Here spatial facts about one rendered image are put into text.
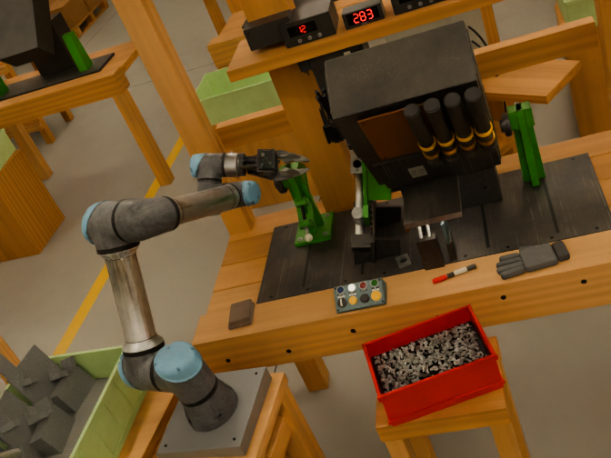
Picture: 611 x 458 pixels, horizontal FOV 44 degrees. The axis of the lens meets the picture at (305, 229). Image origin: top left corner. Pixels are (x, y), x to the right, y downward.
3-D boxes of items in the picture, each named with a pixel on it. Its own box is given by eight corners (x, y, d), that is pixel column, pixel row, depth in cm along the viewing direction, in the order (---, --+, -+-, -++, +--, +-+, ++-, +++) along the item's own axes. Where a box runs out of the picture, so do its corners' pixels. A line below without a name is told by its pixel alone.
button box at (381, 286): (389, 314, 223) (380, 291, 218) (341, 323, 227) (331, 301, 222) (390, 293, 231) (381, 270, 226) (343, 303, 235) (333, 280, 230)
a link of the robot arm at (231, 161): (229, 179, 239) (230, 154, 241) (243, 179, 239) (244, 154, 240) (223, 174, 232) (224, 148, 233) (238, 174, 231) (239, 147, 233)
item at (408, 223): (464, 220, 207) (461, 211, 205) (405, 233, 212) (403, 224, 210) (455, 148, 238) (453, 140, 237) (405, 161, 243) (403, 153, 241)
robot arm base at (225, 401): (231, 427, 205) (213, 404, 200) (183, 435, 210) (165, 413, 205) (243, 383, 216) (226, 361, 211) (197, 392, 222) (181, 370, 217)
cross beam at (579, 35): (599, 47, 240) (595, 21, 236) (225, 150, 277) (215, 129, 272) (595, 41, 244) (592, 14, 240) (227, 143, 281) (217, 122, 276)
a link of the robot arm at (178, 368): (202, 406, 201) (176, 373, 194) (165, 402, 209) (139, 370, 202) (223, 371, 209) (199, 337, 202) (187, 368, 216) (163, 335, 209)
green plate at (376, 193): (391, 216, 230) (389, 155, 218) (364, 216, 231) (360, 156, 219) (391, 195, 239) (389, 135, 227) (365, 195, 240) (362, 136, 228)
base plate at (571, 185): (617, 233, 214) (616, 227, 213) (258, 308, 245) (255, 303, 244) (588, 157, 248) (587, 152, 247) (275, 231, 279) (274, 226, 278)
